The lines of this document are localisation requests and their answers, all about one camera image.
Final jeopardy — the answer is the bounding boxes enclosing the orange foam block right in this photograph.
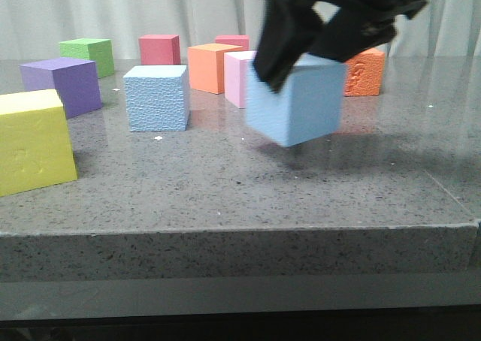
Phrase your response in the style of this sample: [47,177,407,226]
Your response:
[343,48,385,97]

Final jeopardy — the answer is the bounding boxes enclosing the textured light blue block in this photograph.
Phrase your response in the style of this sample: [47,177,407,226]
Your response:
[123,65,190,132]

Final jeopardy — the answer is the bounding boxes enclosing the purple foam block left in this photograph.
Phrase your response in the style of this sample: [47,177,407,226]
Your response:
[20,57,102,119]

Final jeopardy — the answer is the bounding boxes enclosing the red foam block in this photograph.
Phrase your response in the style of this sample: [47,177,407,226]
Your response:
[138,35,181,65]
[215,35,250,51]

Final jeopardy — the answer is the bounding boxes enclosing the orange foam block centre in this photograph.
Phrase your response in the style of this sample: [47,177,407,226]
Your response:
[187,43,244,94]

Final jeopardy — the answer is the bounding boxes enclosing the white curtain backdrop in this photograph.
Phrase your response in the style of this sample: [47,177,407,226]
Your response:
[0,0,481,60]

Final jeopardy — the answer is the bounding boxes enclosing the yellow foam block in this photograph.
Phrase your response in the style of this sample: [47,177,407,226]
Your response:
[1,89,77,196]

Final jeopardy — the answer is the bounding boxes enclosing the red foam block back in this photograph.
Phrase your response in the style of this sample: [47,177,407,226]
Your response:
[215,35,250,51]

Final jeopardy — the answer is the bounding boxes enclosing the pink foam block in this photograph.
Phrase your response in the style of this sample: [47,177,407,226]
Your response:
[224,50,256,109]

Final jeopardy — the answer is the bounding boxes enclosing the green foam block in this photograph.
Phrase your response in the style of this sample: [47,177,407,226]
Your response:
[59,38,115,78]

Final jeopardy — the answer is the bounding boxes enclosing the orange foam block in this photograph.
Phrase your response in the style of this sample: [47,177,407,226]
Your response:
[187,43,244,94]
[343,48,385,97]

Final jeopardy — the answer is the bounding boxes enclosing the smooth light blue block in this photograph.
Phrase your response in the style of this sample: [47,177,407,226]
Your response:
[245,54,346,146]

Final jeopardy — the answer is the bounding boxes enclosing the red foam block front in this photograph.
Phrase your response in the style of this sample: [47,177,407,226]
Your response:
[138,35,181,65]

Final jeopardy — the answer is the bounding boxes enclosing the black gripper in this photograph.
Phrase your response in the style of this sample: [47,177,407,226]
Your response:
[253,0,428,93]

